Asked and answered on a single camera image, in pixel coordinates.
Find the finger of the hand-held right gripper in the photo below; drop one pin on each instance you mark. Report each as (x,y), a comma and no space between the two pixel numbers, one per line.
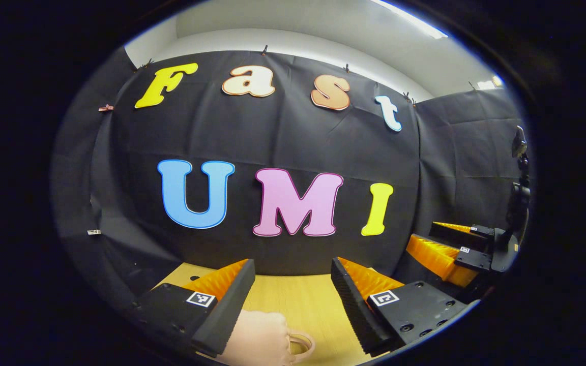
(456,236)
(473,259)

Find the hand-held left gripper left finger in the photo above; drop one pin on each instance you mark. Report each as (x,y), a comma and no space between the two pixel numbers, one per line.
(229,310)

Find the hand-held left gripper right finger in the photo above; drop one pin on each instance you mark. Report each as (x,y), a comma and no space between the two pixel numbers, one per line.
(354,310)

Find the pink suitcase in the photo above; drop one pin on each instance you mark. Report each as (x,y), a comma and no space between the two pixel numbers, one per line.
(257,338)

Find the pink clip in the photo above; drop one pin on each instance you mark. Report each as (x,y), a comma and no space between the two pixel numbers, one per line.
(105,108)

